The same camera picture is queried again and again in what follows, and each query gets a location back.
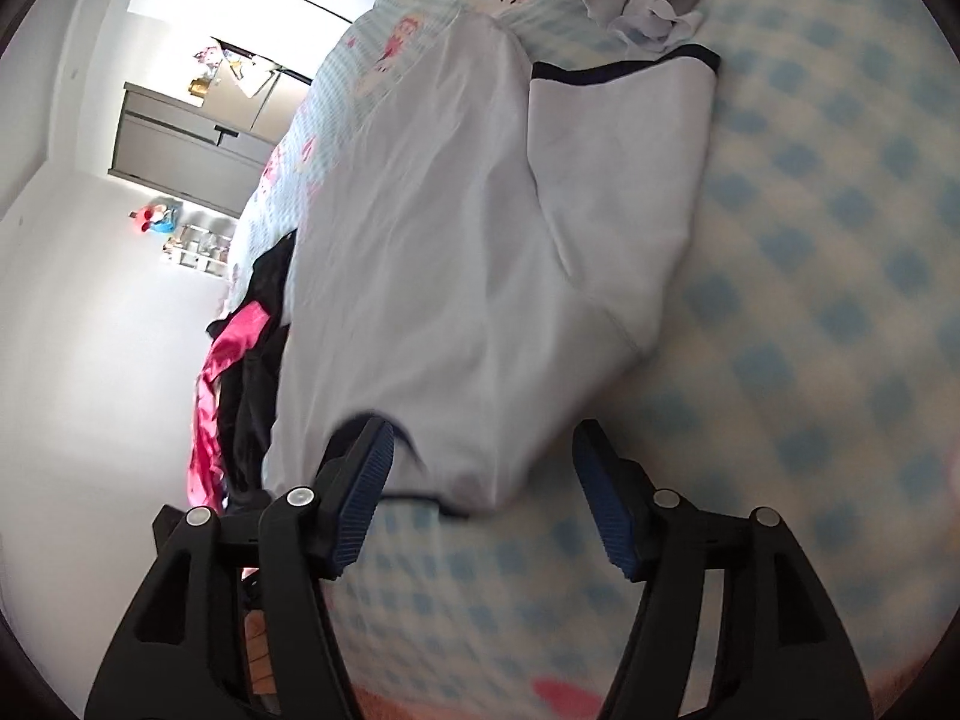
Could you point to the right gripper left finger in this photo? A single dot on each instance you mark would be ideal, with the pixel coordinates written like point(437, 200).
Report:
point(179, 651)

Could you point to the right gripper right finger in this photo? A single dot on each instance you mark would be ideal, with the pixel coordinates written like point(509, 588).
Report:
point(782, 651)

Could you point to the light grey navy-trimmed t-shirt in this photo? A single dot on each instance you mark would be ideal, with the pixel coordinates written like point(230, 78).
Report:
point(490, 251)

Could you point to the pink garment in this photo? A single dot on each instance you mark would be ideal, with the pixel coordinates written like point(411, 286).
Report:
point(206, 473)

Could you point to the black garment pile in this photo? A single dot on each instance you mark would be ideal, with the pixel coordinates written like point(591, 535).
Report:
point(249, 390)

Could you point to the white shelf with trinkets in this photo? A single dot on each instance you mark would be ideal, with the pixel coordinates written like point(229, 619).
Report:
point(198, 248)

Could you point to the red blue plush toy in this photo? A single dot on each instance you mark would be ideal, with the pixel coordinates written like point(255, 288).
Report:
point(161, 216)

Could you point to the white wardrobe door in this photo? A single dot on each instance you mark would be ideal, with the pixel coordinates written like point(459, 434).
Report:
point(173, 147)

